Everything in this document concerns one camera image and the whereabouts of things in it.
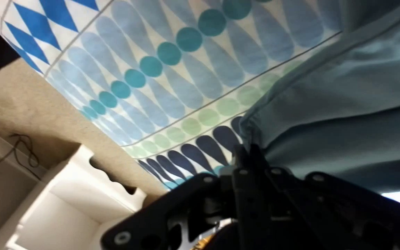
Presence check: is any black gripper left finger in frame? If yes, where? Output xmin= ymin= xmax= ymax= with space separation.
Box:
xmin=100 ymin=143 xmax=253 ymax=250

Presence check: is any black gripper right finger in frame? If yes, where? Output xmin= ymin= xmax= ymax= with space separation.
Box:
xmin=250 ymin=143 xmax=400 ymax=250

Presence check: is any blue grey cloth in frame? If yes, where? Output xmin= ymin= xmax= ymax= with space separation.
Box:
xmin=239 ymin=0 xmax=400 ymax=196

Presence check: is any white side table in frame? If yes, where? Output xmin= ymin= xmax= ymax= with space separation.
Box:
xmin=0 ymin=143 xmax=164 ymax=250

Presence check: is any blue patterned bedspread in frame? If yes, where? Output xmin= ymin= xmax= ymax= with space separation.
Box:
xmin=0 ymin=0 xmax=400 ymax=212

